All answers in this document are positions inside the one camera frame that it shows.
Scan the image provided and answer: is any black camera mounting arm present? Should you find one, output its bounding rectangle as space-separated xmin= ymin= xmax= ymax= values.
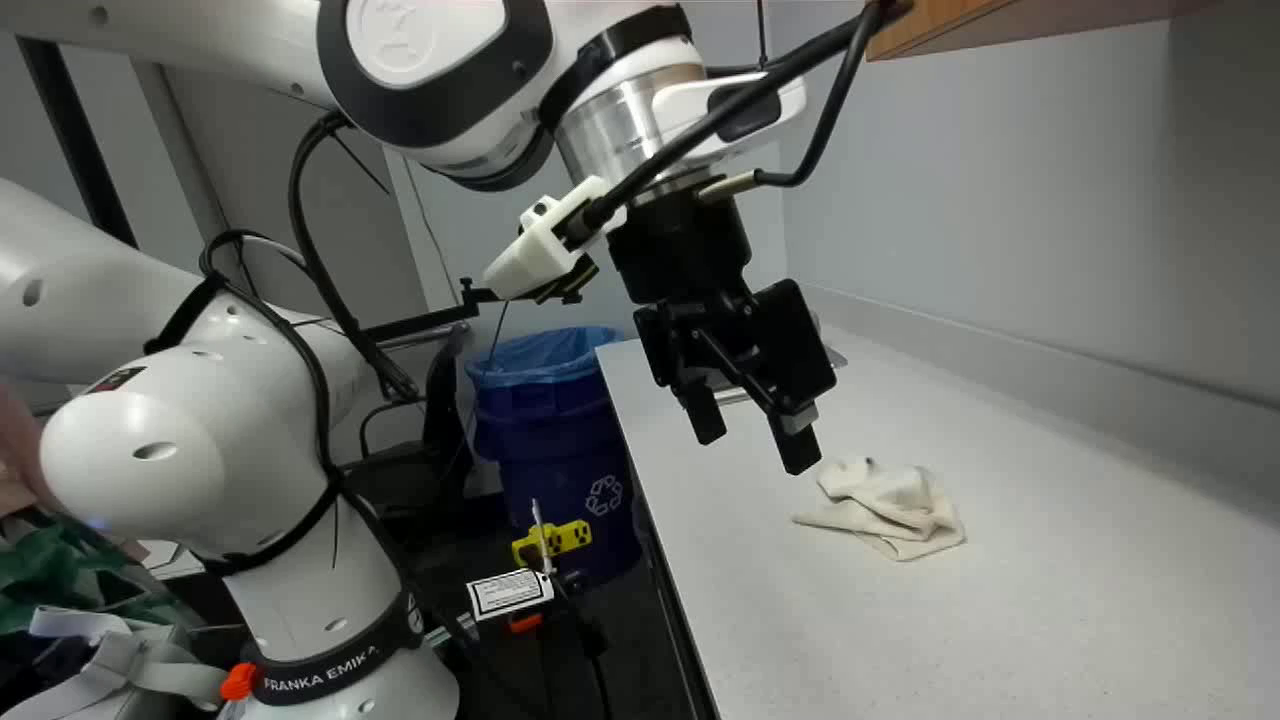
xmin=356 ymin=270 xmax=490 ymax=353

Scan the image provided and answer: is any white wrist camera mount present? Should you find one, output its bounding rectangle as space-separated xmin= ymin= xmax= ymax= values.
xmin=480 ymin=175 xmax=633 ymax=302

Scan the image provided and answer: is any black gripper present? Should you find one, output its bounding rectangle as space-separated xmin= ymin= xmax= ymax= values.
xmin=605 ymin=196 xmax=844 ymax=478

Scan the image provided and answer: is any thin black cable loop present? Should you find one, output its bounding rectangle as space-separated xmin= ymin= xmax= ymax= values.
xmin=139 ymin=228 xmax=420 ymax=581

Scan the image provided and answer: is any orange round knob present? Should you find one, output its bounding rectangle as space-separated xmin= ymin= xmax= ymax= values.
xmin=215 ymin=658 xmax=260 ymax=709

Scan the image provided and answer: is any yellow clamp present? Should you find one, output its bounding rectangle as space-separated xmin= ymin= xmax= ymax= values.
xmin=509 ymin=496 xmax=596 ymax=581

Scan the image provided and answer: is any cream wiping cloth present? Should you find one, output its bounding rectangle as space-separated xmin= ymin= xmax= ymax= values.
xmin=793 ymin=451 xmax=973 ymax=565

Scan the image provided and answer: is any white label tag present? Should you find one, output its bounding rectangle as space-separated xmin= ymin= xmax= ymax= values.
xmin=461 ymin=566 xmax=559 ymax=623

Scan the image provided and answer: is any thick black camera cable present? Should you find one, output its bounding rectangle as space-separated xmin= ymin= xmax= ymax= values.
xmin=570 ymin=0 xmax=921 ymax=241

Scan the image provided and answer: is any grey white strap bag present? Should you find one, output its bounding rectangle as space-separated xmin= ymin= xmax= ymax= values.
xmin=0 ymin=605 xmax=230 ymax=720

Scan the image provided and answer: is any blue recycling bin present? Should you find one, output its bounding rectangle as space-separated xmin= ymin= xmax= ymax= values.
xmin=464 ymin=322 xmax=645 ymax=591

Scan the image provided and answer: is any wooden wall cabinet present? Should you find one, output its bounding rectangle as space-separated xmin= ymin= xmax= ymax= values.
xmin=864 ymin=0 xmax=1211 ymax=65

